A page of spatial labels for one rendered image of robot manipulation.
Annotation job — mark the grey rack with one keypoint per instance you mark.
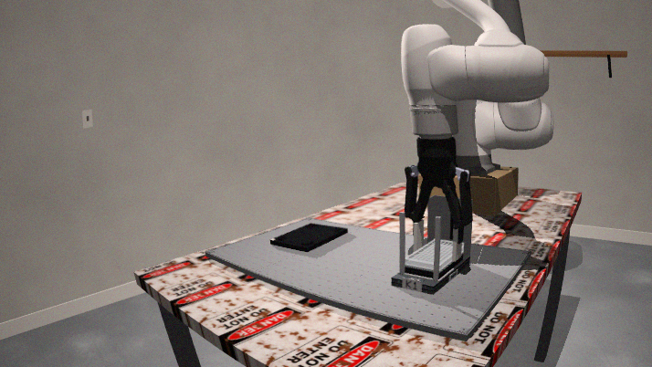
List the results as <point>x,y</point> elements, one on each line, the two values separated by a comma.
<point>437,228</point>

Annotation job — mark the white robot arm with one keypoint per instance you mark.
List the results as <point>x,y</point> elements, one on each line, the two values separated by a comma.
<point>499,69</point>

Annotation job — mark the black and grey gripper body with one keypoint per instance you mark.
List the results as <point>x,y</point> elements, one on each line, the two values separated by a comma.
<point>444,150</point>

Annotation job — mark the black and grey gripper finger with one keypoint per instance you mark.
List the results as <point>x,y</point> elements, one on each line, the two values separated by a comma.
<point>415,210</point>
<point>454,206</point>

